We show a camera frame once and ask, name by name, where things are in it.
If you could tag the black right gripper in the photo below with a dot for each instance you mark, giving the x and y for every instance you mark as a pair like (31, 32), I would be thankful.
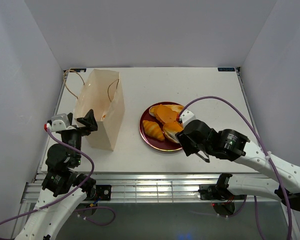
(188, 149)

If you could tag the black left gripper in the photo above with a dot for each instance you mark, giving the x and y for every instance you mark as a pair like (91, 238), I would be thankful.
(89, 120)

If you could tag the large round orange bun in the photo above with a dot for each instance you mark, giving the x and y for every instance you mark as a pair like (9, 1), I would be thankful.
(170, 129)

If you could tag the metal serving tongs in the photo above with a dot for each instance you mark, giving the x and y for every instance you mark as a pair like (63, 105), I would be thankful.
(202, 156)

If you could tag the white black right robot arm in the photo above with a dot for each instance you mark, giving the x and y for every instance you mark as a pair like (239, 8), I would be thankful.
(280, 181)

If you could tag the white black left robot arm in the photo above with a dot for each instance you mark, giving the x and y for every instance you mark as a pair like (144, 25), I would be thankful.
(62, 189)

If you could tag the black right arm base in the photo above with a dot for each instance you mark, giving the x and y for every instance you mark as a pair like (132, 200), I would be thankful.
(210, 192)

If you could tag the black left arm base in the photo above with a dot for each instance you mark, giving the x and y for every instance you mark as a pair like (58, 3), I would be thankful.
(100, 193)

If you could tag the white paper bag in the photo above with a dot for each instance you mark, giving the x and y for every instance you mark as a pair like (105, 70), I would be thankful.
(102, 92)

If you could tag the flat orange oval bread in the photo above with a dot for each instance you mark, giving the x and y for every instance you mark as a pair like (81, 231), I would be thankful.
(165, 115)

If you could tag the flat toasted white bread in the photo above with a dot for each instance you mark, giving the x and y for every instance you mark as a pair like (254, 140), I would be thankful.
(174, 107)

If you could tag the dark red round plate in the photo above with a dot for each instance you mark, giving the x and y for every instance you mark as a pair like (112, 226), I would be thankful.
(166, 145)

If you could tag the striped golden croissant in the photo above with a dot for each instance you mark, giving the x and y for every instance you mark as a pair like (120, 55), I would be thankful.
(153, 130)

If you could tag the blue label sticker left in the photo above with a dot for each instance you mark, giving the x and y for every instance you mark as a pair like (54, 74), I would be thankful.
(79, 70)

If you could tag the blue label sticker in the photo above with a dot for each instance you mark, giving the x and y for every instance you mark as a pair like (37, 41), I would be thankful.
(79, 70)
(226, 69)

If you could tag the blue label sticker right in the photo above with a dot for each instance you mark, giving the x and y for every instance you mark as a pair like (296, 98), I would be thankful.
(226, 69)

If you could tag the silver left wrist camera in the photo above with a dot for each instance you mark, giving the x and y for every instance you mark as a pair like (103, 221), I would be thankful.
(58, 123)

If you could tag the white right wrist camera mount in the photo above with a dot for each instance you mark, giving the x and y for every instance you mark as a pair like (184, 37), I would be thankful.
(186, 117)

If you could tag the aluminium front frame rail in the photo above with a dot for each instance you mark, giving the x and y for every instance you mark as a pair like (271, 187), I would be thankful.
(155, 188)

